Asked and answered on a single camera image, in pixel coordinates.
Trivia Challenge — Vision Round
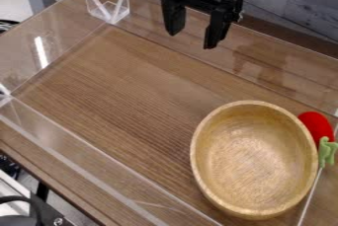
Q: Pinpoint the red plush strawberry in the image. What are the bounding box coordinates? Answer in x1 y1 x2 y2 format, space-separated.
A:
298 112 338 168

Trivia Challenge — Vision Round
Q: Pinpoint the wooden bowl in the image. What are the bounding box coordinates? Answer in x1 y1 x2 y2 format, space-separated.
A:
190 100 318 220

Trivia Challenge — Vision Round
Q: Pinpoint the black table leg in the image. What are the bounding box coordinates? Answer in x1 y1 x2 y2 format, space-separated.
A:
36 183 49 201

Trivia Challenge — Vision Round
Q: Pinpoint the clear acrylic corner bracket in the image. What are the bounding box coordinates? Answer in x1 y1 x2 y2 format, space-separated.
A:
84 0 131 25

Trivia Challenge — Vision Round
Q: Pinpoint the clear acrylic enclosure wall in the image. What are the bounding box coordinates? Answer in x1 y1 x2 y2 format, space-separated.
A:
0 0 338 226

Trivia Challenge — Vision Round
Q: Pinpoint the black clamp with cable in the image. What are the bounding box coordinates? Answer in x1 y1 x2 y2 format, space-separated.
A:
0 195 76 226

